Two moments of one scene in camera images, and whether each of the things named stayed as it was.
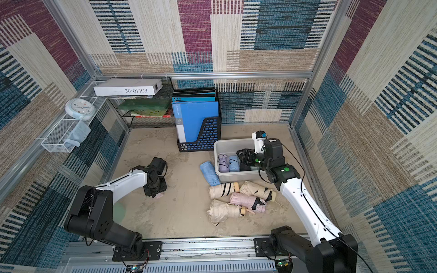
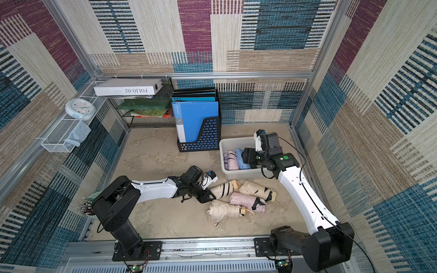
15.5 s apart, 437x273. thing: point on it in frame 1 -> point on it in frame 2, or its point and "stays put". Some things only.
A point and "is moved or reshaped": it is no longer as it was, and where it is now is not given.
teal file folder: [193, 99] stays put
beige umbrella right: [256, 190] stays put
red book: [164, 116] stays put
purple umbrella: [223, 163] is moved or reshaped
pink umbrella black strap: [256, 203] stays put
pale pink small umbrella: [159, 195] is moved or reshaped
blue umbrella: [210, 173] is moved or reshaped
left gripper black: [149, 192] -> [207, 193]
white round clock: [80, 108] stays put
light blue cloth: [78, 133] stays put
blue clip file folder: [189, 118] stays put
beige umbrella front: [219, 211] stays put
